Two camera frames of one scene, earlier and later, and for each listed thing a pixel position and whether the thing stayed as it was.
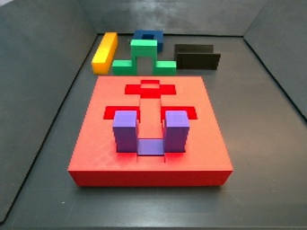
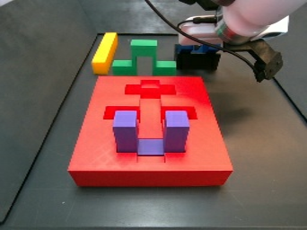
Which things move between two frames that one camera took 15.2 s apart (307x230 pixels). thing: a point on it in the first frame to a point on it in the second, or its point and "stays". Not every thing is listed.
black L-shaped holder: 195,57 stays
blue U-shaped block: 150,35 to 198,48
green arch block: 143,48 stays
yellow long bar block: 102,60 stays
